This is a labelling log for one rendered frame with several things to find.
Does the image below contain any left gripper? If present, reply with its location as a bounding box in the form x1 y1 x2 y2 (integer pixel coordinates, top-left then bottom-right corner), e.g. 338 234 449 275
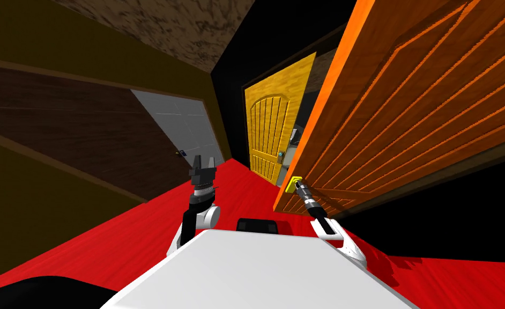
188 154 217 186

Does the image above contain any yellow door handle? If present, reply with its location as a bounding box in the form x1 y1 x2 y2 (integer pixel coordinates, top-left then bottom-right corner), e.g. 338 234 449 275
285 175 304 194

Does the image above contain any yellow wooden door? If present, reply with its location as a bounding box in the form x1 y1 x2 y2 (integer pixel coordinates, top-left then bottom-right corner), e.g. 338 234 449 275
243 51 317 187

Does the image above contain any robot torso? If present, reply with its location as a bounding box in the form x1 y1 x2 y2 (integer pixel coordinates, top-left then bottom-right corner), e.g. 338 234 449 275
100 217 420 309

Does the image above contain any orange wooden door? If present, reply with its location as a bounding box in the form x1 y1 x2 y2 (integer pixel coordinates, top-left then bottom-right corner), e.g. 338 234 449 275
273 0 505 217

